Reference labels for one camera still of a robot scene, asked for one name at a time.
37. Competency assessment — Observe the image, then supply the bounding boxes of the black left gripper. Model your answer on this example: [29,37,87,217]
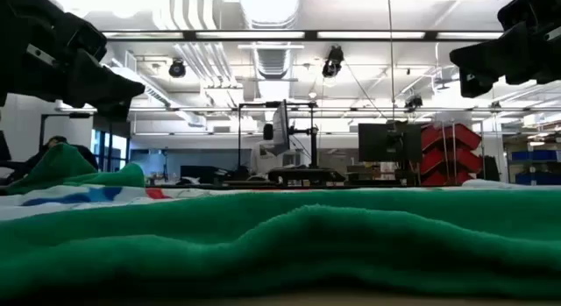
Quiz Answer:
[0,0,146,123]

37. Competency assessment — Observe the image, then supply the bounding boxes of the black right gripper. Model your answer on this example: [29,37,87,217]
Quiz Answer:
[449,0,561,99]

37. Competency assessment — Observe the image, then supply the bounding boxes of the green dinosaur print towel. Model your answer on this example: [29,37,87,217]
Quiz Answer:
[0,142,561,301]

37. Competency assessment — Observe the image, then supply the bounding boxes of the black chair back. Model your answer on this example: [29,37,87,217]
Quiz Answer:
[481,154,501,182]

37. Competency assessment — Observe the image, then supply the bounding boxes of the red stacked storage bins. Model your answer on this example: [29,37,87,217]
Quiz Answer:
[419,123,483,187]

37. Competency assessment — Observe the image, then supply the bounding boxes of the blue storage bin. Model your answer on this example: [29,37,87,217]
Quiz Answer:
[510,149,561,162]
[515,172,561,187]

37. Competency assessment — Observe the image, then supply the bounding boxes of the black angled screen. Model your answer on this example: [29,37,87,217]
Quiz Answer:
[0,130,12,162]

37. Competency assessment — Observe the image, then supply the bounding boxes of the black desk box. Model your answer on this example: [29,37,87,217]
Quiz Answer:
[180,165,229,184]

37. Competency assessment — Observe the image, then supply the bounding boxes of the black monitor back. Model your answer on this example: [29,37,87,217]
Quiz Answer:
[358,121,423,163]

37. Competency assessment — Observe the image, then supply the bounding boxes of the grey monitor on stand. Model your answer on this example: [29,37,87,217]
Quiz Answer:
[271,99,291,157]

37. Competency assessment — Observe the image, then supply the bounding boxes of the black metal frame stand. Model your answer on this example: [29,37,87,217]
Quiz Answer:
[39,111,93,152]

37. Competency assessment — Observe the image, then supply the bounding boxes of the black ceiling camera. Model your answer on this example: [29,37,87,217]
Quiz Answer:
[168,58,188,79]
[403,94,424,113]
[322,45,345,79]

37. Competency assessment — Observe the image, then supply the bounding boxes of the thin hanging black cable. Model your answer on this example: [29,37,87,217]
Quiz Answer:
[387,0,395,121]

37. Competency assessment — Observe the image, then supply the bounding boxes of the black overhead light rail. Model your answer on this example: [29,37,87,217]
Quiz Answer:
[100,29,505,42]

